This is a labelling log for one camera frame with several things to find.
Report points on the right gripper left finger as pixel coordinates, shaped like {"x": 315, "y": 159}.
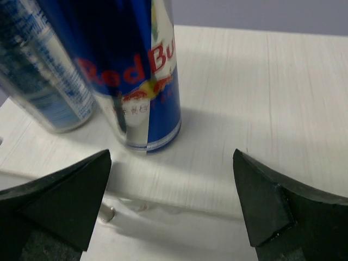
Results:
{"x": 53, "y": 217}

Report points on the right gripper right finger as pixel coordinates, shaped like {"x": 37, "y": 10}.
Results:
{"x": 286, "y": 219}

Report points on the silver energy drink can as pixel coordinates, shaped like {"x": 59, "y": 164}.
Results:
{"x": 36, "y": 71}
{"x": 126, "y": 52}

